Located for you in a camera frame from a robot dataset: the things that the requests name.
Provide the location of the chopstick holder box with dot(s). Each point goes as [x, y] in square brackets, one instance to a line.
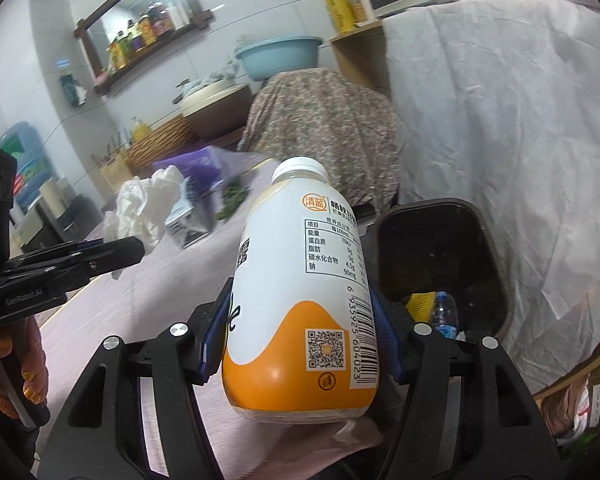
[114, 168]

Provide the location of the silver foil carton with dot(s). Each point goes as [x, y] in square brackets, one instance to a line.
[192, 217]

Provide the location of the yellow foam fruit net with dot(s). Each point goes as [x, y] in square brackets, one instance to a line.
[420, 306]

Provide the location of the yellow soap bottle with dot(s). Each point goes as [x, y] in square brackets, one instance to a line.
[140, 130]

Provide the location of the wooden side shelf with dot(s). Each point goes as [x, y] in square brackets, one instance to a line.
[361, 56]

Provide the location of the yellow wrap roll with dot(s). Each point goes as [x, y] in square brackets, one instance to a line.
[336, 0]

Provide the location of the wooden framed mirror shelf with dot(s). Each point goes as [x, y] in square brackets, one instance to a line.
[118, 36]

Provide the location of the black water dispenser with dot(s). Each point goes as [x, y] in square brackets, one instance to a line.
[55, 216]

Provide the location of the dark soy sauce bottle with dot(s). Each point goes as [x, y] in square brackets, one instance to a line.
[160, 19]

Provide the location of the floral paisley cloth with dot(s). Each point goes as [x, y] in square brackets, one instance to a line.
[348, 128]

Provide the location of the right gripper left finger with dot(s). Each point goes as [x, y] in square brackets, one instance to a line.
[99, 432]

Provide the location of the left hand yellow nails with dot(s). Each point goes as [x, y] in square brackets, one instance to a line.
[23, 373]

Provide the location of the green wall tissue pack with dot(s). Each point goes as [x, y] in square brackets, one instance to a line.
[73, 91]

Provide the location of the brown pot with white lid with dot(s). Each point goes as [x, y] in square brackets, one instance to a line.
[217, 109]

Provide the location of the brown trash bin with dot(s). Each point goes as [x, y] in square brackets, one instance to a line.
[436, 245]

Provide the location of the white tissue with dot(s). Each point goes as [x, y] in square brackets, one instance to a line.
[142, 207]

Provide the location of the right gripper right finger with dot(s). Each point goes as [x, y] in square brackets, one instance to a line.
[467, 412]

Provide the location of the clear plastic water bottle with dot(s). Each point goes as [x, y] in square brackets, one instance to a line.
[443, 316]

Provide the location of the white cover cloth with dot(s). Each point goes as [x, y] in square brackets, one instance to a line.
[499, 104]

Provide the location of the light blue basin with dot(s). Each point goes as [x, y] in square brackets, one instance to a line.
[265, 59]

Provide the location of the orange white drink bottle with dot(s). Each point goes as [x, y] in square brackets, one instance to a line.
[301, 344]

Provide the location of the woven wicker basin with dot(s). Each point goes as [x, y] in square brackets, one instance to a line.
[170, 139]

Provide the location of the blue water jug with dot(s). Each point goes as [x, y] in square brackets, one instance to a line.
[33, 168]

